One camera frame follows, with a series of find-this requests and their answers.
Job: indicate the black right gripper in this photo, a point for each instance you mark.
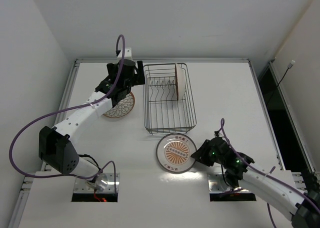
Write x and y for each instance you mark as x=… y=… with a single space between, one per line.
x=203 y=152

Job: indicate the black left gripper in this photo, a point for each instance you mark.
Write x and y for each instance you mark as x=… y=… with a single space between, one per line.
x=140 y=72

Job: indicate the sunburst plate with glass rim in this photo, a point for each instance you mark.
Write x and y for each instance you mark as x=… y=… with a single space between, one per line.
x=173 y=153

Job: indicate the floral plate orange rim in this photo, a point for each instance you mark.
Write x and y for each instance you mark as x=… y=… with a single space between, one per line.
x=180 y=81
x=123 y=107

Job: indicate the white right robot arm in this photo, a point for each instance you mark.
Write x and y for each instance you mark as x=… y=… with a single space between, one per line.
x=302 y=209

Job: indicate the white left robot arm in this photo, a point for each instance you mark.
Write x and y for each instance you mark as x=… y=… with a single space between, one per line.
x=57 y=144

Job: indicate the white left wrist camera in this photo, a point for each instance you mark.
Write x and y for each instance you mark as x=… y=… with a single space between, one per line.
x=127 y=54

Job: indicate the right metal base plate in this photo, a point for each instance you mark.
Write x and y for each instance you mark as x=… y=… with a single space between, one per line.
x=216 y=185

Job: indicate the metal base plate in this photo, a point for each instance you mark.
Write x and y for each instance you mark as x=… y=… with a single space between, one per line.
x=106 y=183
x=216 y=185

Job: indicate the metal wire dish rack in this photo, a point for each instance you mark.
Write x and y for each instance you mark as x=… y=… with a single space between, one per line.
x=164 y=111

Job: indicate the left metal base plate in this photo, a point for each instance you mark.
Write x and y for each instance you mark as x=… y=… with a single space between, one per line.
x=106 y=183

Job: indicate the black wall cable white plug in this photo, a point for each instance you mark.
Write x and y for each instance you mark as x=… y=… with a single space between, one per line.
x=289 y=66

